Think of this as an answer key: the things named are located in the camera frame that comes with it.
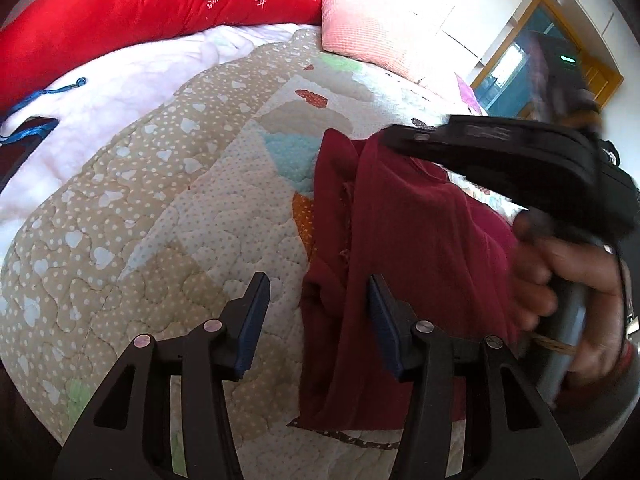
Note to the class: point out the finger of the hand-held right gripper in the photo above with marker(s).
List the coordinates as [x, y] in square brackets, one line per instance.
[500, 155]

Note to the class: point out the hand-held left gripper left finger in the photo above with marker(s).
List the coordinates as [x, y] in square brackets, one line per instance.
[250, 330]

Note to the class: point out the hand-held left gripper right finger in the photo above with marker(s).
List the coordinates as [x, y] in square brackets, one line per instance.
[385, 330]

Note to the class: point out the maroon fleece garment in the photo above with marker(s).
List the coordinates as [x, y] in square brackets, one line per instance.
[415, 240]

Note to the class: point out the person's right hand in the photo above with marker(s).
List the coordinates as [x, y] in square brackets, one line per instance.
[575, 265]

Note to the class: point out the patchwork heart print quilt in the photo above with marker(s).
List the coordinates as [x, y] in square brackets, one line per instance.
[175, 240]

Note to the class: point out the white wardrobe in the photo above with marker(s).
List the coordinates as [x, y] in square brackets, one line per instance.
[450, 0]

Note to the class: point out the pink textured pillow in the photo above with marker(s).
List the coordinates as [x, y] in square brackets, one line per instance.
[360, 25]

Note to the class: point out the white fleece blanket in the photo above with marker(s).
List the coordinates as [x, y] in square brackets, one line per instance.
[125, 90]

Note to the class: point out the red floral quilt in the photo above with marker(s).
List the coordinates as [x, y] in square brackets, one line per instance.
[125, 5]

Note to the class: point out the wooden door frame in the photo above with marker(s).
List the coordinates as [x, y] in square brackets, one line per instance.
[607, 80]

